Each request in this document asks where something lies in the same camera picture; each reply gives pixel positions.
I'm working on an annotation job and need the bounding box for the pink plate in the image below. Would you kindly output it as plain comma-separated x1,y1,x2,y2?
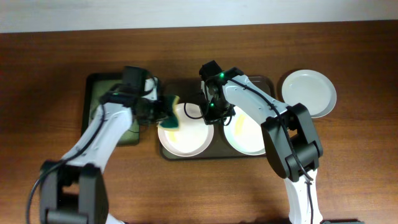
158,103,215,157

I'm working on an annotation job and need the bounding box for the white green-tinted plate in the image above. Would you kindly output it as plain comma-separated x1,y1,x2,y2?
223,106,266,156

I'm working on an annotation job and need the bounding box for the large brown serving tray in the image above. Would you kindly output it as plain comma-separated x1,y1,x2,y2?
159,76,275,161

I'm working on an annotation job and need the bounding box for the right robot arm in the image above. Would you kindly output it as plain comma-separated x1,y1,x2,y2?
199,62,323,223

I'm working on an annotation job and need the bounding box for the green and yellow sponge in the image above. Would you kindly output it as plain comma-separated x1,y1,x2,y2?
158,95,180,131

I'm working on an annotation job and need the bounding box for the pale blue plate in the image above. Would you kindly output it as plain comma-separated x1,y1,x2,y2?
281,70,337,118

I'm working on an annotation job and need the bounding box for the small black water tray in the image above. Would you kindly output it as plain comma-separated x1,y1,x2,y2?
81,73,140,146

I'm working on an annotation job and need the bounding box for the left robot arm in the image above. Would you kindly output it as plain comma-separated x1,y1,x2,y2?
36,90,179,223

